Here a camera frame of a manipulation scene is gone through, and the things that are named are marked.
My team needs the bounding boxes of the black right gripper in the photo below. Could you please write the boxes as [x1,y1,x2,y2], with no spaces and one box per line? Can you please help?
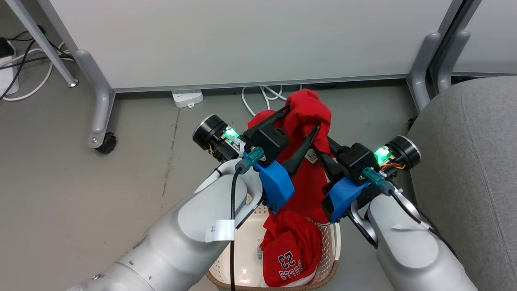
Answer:
[315,137,394,186]

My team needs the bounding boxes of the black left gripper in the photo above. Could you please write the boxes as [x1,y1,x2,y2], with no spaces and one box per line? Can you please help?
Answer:
[223,105,320,176]

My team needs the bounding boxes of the red basketball jersey clothing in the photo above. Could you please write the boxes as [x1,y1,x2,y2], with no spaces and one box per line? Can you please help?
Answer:
[247,89,332,288]

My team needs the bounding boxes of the cream plastic laundry basket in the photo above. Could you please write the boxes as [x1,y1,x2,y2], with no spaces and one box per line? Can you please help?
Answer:
[206,193,342,291]

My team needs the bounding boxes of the large white partition panel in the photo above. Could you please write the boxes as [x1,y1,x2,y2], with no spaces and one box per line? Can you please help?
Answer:
[36,0,465,93]

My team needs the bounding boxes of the grey fabric sofa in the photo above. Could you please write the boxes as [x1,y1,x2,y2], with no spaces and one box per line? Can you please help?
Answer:
[406,76,517,291]

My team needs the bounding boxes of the grey partition foot with caster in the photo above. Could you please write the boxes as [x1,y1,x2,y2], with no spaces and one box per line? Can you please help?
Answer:
[74,49,118,154]

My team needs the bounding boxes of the narrow white partition panel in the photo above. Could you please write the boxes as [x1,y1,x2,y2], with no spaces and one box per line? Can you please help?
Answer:
[452,0,517,77]

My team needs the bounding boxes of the grey metal table leg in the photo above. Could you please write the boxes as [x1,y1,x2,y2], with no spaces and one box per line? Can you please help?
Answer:
[6,0,79,88]

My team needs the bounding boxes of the white power strip with adapter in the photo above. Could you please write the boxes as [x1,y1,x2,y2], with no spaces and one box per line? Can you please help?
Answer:
[0,38,19,96]

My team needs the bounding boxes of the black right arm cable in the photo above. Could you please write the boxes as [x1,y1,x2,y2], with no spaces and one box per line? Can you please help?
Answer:
[361,168,458,256]

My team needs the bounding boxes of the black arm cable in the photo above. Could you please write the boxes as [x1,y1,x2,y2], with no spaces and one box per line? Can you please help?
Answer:
[229,147,266,291]
[361,168,458,256]

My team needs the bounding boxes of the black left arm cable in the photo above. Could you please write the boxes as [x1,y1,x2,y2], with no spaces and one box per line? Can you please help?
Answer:
[229,147,266,291]

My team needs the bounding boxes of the long white floor cable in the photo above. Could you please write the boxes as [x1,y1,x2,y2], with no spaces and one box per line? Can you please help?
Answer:
[2,40,65,101]

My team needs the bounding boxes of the black floor cables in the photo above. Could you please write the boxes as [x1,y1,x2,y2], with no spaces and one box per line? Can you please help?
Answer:
[0,25,75,101]

